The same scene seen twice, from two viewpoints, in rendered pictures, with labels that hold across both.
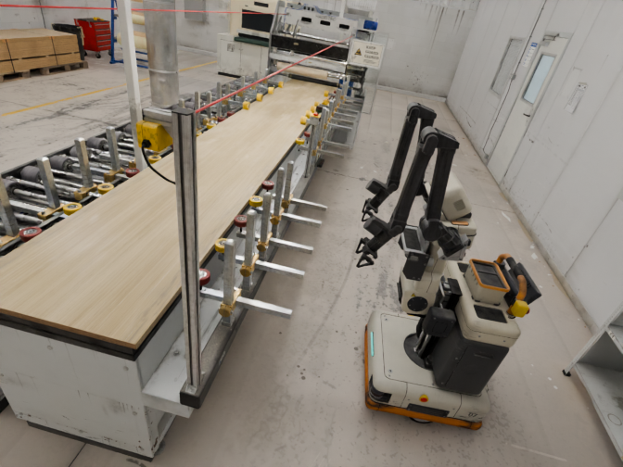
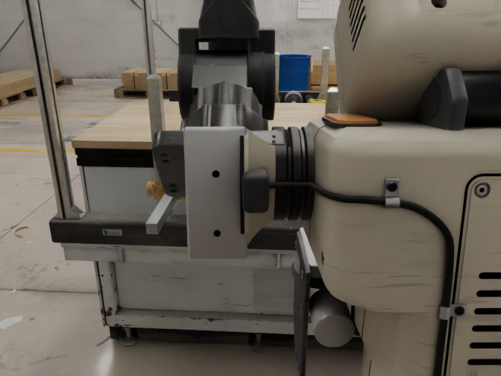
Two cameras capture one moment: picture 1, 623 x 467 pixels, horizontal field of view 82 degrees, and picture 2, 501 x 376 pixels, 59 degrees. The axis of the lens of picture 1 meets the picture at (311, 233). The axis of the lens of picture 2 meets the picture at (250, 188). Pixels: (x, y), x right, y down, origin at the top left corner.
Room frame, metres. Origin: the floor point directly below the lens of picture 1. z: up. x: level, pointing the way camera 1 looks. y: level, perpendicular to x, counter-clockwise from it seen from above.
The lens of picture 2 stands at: (1.33, -0.98, 1.31)
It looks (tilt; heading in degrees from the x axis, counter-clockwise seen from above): 22 degrees down; 88
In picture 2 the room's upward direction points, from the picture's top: straight up
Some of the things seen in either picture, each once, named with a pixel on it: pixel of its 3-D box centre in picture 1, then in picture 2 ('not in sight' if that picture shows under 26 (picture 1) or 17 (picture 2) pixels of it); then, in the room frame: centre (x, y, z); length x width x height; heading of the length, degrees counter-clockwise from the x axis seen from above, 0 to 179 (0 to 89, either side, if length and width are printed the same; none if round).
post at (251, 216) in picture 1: (248, 254); not in sight; (1.35, 0.27, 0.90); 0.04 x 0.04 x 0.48; 85
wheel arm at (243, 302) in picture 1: (243, 302); (171, 196); (1.13, 0.24, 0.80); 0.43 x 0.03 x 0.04; 85
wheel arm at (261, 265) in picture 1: (260, 265); not in sight; (1.38, 0.22, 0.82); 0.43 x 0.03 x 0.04; 85
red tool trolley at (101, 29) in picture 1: (95, 38); not in sight; (9.51, 6.15, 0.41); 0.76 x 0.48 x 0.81; 2
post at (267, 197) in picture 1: (264, 233); (327, 169); (1.60, 0.25, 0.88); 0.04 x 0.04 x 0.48; 85
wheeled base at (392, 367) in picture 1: (420, 363); not in sight; (1.53, -0.82, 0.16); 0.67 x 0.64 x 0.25; 89
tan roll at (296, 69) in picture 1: (315, 72); not in sight; (5.98, 0.38, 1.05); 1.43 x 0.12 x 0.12; 85
